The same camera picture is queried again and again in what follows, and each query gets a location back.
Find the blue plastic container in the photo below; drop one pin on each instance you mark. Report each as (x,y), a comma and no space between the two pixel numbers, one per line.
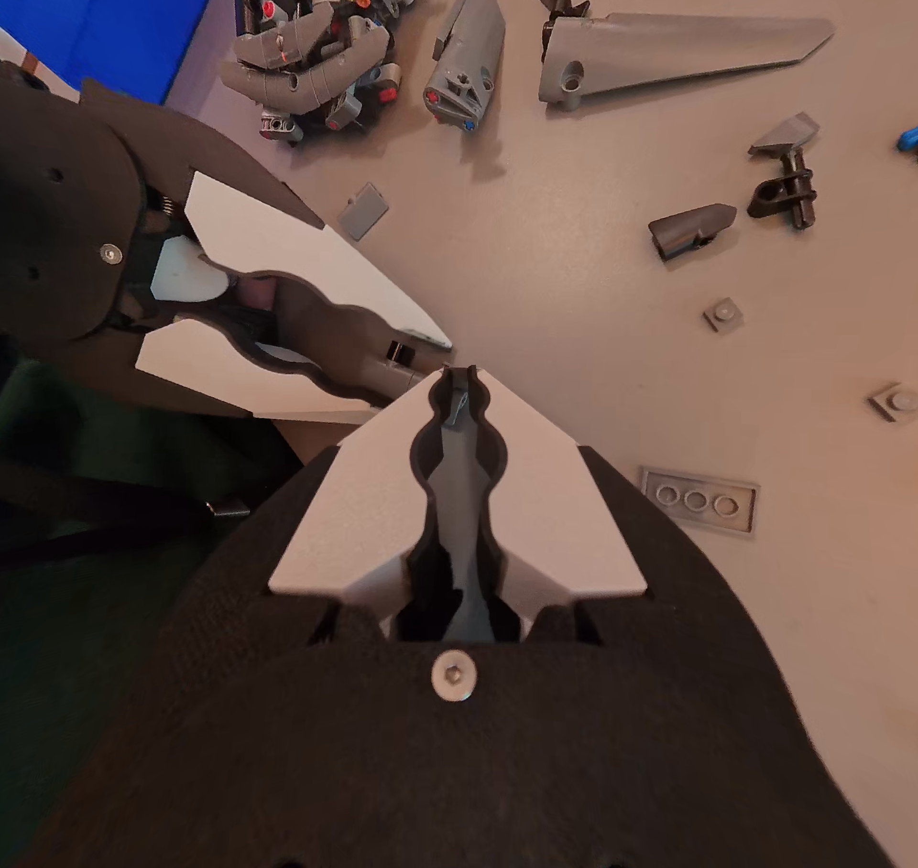
(107,7)

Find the small grey lego plate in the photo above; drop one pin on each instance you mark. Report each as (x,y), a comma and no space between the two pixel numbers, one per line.
(723,316)
(893,402)

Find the black lego connector grey tile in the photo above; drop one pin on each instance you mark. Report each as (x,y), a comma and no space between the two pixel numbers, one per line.
(778,194)

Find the grey rectangular lego plate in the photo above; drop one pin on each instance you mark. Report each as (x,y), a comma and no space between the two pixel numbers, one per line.
(699,502)

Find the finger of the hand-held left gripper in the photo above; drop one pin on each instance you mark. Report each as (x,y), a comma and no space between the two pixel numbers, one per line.
(201,373)
(287,237)

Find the partly built grey lego model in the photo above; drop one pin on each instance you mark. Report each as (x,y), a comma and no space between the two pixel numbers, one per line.
(301,86)

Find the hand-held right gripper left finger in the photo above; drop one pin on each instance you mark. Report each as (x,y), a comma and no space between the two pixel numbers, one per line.
(358,524)

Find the grey lego engine panel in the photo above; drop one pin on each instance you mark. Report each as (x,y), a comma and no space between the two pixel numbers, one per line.
(473,36)

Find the dark grey curved lego slope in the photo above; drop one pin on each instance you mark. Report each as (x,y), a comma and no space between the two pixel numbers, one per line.
(688,230)

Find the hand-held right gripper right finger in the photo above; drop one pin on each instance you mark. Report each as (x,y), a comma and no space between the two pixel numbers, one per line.
(566,524)

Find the large grey lego wing panel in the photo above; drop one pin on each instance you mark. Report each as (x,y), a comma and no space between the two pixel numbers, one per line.
(681,47)

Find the small grey lego assembly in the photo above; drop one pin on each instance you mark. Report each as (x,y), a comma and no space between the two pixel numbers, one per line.
(401,380)

